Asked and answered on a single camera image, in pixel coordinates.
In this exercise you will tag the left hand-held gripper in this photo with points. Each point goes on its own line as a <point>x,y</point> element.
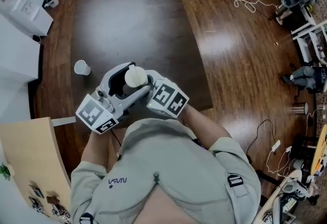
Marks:
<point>92,113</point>

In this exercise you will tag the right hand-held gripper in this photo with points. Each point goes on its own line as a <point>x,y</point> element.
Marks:
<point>168,97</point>

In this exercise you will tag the cream plastic knob part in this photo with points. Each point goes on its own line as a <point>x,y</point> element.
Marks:
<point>134,77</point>

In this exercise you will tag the person's right forearm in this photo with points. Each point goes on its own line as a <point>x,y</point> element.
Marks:
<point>204,125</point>

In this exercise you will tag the person's left forearm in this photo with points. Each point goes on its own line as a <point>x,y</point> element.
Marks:
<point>95,151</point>

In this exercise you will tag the clear plastic cup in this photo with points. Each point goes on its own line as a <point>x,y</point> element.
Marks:
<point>81,67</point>

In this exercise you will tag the dark wooden table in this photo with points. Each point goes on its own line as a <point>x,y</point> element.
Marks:
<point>127,26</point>

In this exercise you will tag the person's beige shirt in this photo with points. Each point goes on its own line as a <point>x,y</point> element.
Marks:
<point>166,156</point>

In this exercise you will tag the white bucket with teal rim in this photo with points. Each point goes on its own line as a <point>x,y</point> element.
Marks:
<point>52,0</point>

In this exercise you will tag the light wooden table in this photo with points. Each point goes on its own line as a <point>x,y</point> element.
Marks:
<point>28,146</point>

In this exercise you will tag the white water dispenser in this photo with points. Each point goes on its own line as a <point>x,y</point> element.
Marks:
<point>28,10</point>

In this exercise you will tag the person's chin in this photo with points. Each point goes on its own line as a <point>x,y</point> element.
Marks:
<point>163,207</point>

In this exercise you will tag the pile of small electronic devices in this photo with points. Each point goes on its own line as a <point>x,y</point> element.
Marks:
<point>55,201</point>

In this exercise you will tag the white power adapter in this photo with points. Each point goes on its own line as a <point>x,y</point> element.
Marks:
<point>276,146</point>

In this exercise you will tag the small potted plant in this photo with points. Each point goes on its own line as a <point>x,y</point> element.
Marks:
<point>4,171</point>

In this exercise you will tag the steel cylinder bin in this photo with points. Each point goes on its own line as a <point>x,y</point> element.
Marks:
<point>299,108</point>

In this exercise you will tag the white shelving unit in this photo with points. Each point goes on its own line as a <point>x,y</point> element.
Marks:
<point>304,49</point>

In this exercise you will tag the light wooden desk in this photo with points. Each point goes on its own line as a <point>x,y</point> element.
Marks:
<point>295,174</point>

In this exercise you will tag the round wooden table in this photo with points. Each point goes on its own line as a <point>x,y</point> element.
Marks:
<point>321,151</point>

